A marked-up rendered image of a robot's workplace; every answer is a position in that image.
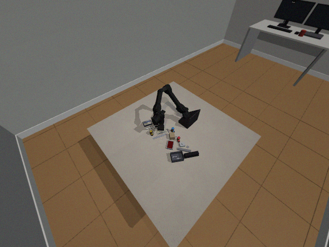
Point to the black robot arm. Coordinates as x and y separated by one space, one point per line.
158 114

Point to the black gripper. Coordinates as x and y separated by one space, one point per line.
161 125

